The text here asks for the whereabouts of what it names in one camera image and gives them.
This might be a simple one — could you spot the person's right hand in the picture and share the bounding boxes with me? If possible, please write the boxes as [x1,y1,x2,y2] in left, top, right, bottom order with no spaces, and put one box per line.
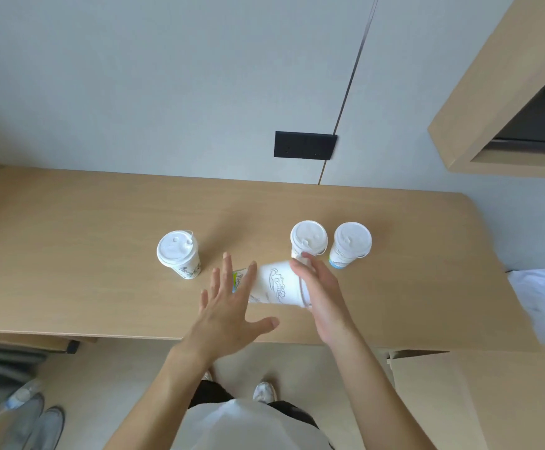
[290,252,354,345]

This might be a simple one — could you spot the person's white shirt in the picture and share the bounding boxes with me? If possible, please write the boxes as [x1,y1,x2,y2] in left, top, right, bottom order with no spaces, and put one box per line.
[171,398,335,450]

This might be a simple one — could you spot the person's left hand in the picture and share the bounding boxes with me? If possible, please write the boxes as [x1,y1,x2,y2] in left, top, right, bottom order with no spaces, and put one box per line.
[179,252,280,359]

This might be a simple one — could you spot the white lidded cup, blue base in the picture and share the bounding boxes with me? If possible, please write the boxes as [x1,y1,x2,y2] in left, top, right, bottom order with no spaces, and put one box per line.
[328,222,373,269]

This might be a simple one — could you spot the black wall socket panel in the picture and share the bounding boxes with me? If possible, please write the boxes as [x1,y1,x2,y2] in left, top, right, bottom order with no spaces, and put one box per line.
[274,131,338,161]

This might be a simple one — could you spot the person's right forearm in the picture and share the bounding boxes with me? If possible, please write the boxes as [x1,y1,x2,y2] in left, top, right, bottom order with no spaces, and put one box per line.
[321,332,438,450]

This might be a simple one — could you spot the clear plastic bottle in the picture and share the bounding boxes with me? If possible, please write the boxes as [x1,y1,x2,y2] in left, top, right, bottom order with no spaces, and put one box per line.
[0,378,43,427]

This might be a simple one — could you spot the wooden wall cabinet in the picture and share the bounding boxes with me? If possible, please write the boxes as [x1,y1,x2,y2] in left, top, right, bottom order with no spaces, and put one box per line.
[428,0,545,180]

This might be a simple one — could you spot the white lidded paper cup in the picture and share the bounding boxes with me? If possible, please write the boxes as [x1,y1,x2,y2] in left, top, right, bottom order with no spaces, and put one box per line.
[290,220,329,266]

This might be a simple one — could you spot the white lidded cup, black print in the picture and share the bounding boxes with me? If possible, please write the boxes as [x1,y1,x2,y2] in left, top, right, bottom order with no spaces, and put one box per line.
[156,230,202,281]

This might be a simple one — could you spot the person's black trousers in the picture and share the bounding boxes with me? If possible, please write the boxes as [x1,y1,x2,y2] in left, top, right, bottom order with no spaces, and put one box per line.
[187,378,321,429]

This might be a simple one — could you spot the white lidless paper cup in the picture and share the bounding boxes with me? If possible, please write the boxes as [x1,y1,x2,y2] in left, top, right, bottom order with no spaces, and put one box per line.
[231,259,312,309]

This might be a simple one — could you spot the grey slipper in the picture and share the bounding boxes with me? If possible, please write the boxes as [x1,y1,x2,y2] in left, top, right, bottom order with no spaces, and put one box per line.
[24,406,65,450]
[0,393,45,450]

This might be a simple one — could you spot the person's left forearm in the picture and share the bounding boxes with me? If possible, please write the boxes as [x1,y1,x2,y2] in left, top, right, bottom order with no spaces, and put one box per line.
[103,344,224,450]

